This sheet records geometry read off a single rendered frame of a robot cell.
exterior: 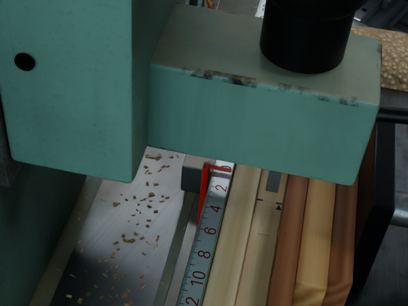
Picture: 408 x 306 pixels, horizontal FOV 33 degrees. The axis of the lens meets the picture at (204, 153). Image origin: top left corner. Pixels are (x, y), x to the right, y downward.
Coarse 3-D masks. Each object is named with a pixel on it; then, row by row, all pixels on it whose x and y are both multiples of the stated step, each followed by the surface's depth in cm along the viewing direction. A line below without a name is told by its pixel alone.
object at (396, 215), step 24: (384, 144) 48; (360, 168) 53; (384, 168) 46; (360, 192) 50; (384, 192) 45; (360, 216) 48; (384, 216) 44; (360, 240) 46; (360, 264) 48; (360, 288) 50
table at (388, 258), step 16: (384, 96) 67; (400, 96) 67; (400, 128) 64; (400, 144) 62; (400, 160) 61; (400, 176) 59; (384, 240) 54; (400, 240) 54; (384, 256) 53; (400, 256) 53; (384, 272) 52; (400, 272) 52; (352, 288) 51; (368, 288) 51; (384, 288) 51; (400, 288) 51; (352, 304) 50; (368, 304) 50; (384, 304) 50; (400, 304) 50
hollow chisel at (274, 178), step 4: (272, 172) 49; (276, 172) 49; (280, 172) 49; (268, 176) 49; (272, 176) 49; (276, 176) 49; (280, 176) 49; (268, 180) 49; (272, 180) 49; (276, 180) 49; (268, 184) 50; (272, 184) 50; (276, 184) 50; (268, 188) 50; (272, 188) 50; (276, 188) 50; (276, 192) 50
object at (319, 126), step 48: (192, 48) 42; (240, 48) 42; (192, 96) 41; (240, 96) 41; (288, 96) 40; (336, 96) 40; (192, 144) 44; (240, 144) 43; (288, 144) 43; (336, 144) 42
